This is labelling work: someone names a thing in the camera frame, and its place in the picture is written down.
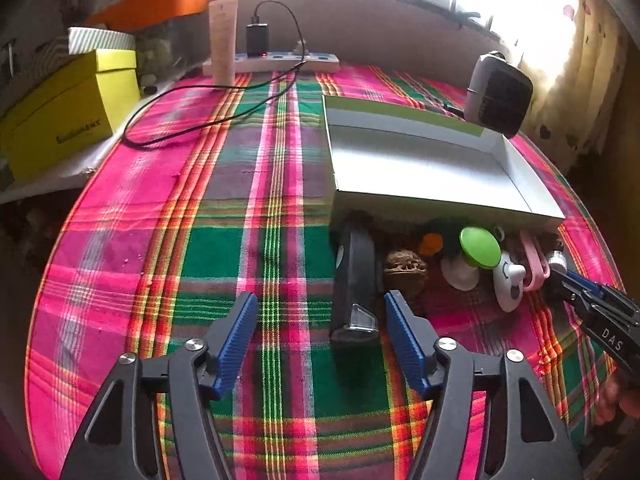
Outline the white power strip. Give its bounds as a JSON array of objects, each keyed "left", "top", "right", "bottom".
[{"left": 234, "top": 52, "right": 341, "bottom": 74}]

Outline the pink green plaid tablecloth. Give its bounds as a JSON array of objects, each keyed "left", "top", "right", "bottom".
[{"left": 24, "top": 63, "right": 626, "bottom": 480}]

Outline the orange tray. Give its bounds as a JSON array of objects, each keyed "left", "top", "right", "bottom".
[{"left": 84, "top": 0, "right": 208, "bottom": 32}]

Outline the person hand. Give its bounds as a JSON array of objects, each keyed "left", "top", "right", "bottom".
[{"left": 596, "top": 370, "right": 640, "bottom": 425}]

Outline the beige cosmetic tube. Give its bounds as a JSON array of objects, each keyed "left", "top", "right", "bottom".
[{"left": 208, "top": 0, "right": 239, "bottom": 87}]

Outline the white green cardboard tray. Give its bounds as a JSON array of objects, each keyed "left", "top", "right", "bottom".
[{"left": 322, "top": 96, "right": 565, "bottom": 231}]

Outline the black charger cable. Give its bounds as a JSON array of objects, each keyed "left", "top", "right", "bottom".
[{"left": 121, "top": 0, "right": 308, "bottom": 150}]

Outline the pink clip holder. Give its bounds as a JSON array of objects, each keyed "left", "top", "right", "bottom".
[{"left": 520, "top": 230, "right": 550, "bottom": 292}]

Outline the grey black space heater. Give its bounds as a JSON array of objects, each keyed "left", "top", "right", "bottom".
[{"left": 463, "top": 51, "right": 534, "bottom": 139}]

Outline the yellow box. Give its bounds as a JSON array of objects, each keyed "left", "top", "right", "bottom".
[{"left": 1, "top": 49, "right": 140, "bottom": 188}]

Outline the white panda fan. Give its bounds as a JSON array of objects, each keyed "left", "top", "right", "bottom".
[{"left": 492, "top": 250, "right": 526, "bottom": 313}]

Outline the black rectangular device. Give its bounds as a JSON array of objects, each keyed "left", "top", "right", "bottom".
[{"left": 330, "top": 211, "right": 378, "bottom": 344}]

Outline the brown walnut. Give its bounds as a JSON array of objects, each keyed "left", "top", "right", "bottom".
[{"left": 383, "top": 249, "right": 428, "bottom": 296}]

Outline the blue cord orange charm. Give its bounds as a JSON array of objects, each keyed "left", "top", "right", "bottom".
[{"left": 418, "top": 232, "right": 444, "bottom": 257}]

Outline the striped white box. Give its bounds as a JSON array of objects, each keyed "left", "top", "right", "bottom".
[{"left": 67, "top": 27, "right": 136, "bottom": 55}]

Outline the floral cream curtain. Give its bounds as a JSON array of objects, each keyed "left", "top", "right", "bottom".
[{"left": 520, "top": 0, "right": 629, "bottom": 174}]

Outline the green cap mushroom toy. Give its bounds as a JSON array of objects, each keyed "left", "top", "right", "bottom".
[{"left": 440, "top": 226, "right": 501, "bottom": 292}]

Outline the black charger adapter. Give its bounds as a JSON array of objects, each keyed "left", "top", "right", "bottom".
[{"left": 245, "top": 15, "right": 269, "bottom": 58}]

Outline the white round jar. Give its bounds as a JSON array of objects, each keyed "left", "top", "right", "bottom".
[{"left": 546, "top": 249, "right": 568, "bottom": 273}]

